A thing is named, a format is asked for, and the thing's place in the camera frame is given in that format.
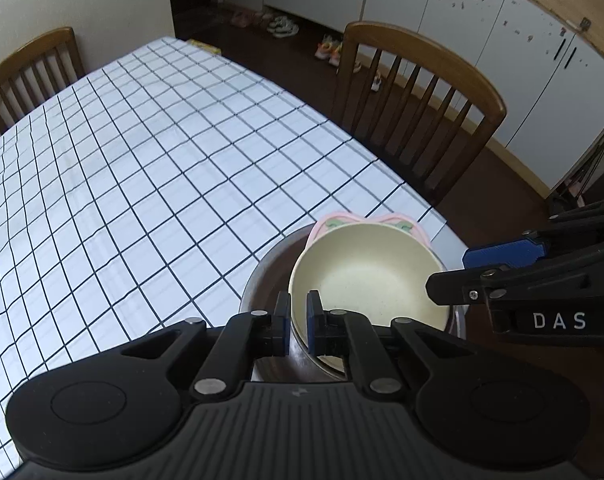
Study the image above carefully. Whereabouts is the cream round bowl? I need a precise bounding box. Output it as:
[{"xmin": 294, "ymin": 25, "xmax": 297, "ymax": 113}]
[{"xmin": 287, "ymin": 222, "xmax": 453, "ymax": 373}]

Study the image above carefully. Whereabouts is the pink steel-lined handled bowl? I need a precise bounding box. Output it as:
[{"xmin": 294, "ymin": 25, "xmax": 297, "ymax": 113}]
[{"xmin": 291, "ymin": 210, "xmax": 456, "ymax": 380}]

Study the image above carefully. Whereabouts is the checkered white tablecloth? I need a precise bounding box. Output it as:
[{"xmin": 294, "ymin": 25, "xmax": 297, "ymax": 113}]
[{"xmin": 0, "ymin": 37, "xmax": 466, "ymax": 478}]

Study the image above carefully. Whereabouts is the wooden chair at right side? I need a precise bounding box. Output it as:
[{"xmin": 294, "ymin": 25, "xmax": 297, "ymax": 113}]
[{"xmin": 330, "ymin": 21, "xmax": 507, "ymax": 206}]

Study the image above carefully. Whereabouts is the pair of shoes on floor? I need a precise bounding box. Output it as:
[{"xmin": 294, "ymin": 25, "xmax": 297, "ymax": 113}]
[{"xmin": 267, "ymin": 15, "xmax": 299, "ymax": 39}]

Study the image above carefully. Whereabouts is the wooden chair at far end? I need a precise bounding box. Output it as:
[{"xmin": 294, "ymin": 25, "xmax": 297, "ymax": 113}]
[{"xmin": 0, "ymin": 26, "xmax": 86, "ymax": 134}]

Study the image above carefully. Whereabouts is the white cabinet wall unit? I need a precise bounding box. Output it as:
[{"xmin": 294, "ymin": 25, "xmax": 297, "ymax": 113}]
[{"xmin": 221, "ymin": 0, "xmax": 604, "ymax": 198}]

